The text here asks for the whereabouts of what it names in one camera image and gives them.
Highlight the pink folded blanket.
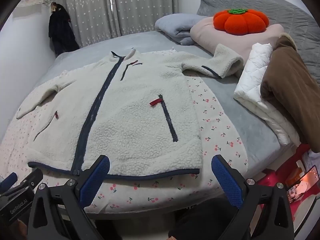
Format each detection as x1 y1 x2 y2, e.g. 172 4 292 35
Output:
190 17 284 61

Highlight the white quilted folded garment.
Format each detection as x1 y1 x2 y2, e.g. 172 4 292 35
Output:
233 42 301 146

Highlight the grey dotted curtain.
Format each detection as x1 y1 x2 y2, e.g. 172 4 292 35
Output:
53 0 178 47

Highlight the black hanging coat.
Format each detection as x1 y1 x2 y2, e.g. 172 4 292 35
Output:
48 2 80 56

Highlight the white fleece zip jacket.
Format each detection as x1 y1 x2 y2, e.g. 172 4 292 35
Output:
16 45 244 179

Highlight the grey quilted pillow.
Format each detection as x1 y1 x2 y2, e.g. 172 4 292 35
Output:
197 0 320 82

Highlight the brown folded garment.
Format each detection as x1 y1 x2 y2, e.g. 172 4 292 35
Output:
260 33 319 153

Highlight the smartphone with lit screen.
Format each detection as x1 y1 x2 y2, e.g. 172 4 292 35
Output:
287 165 319 203

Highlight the cherry print white blanket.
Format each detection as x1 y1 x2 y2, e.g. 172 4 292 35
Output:
0 48 249 214

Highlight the light blue folded blanket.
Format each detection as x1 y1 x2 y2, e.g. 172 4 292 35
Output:
155 14 206 46

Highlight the orange pumpkin plush cushion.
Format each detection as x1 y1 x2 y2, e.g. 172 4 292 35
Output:
213 8 269 36

